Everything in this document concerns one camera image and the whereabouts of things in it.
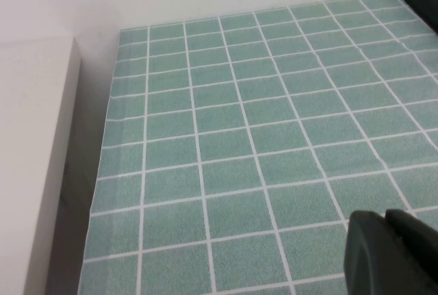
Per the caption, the green checked tablecloth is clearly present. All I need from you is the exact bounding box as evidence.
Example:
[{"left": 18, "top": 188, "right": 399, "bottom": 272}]
[{"left": 77, "top": 0, "right": 438, "bottom": 295}]

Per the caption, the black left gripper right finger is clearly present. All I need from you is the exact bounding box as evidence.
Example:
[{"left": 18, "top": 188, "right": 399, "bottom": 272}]
[{"left": 384, "top": 207, "right": 438, "bottom": 277}]

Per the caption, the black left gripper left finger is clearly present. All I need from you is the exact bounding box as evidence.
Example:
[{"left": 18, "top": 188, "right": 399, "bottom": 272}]
[{"left": 343, "top": 209, "right": 438, "bottom": 295}]

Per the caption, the white box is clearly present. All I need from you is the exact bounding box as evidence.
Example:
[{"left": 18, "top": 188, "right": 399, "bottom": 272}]
[{"left": 0, "top": 34, "right": 83, "bottom": 295}]

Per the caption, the black wire dish rack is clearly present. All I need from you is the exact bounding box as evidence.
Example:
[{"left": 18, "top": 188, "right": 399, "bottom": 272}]
[{"left": 398, "top": 0, "right": 438, "bottom": 36}]

